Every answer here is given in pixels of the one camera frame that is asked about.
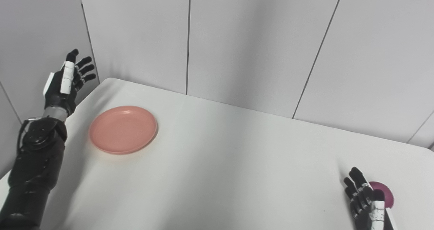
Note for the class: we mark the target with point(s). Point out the purple red onion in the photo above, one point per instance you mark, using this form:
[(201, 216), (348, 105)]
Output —
[(387, 196)]

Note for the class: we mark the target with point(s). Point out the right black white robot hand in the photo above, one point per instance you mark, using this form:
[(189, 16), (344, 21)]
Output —
[(364, 203)]

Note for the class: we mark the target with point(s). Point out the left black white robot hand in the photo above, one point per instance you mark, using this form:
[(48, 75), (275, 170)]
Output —
[(57, 94)]

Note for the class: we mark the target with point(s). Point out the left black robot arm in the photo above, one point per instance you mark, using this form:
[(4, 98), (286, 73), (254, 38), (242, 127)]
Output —
[(34, 169)]

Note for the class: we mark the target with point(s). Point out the pink round plate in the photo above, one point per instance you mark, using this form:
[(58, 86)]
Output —
[(122, 130)]

